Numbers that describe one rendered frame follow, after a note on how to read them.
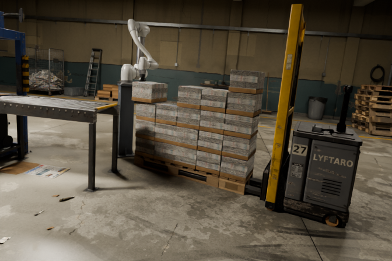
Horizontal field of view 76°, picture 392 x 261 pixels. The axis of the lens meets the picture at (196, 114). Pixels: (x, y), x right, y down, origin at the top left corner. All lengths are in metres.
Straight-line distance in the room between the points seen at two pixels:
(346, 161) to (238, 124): 1.00
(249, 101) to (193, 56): 7.23
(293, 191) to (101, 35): 9.54
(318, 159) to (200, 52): 7.74
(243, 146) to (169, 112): 0.94
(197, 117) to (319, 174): 1.31
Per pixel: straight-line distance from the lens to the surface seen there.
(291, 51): 2.34
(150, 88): 3.02
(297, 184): 2.52
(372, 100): 8.27
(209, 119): 2.74
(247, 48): 9.61
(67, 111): 2.69
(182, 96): 2.86
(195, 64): 9.64
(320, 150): 2.42
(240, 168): 2.75
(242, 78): 2.60
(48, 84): 10.44
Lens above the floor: 1.22
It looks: 9 degrees down
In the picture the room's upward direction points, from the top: 5 degrees clockwise
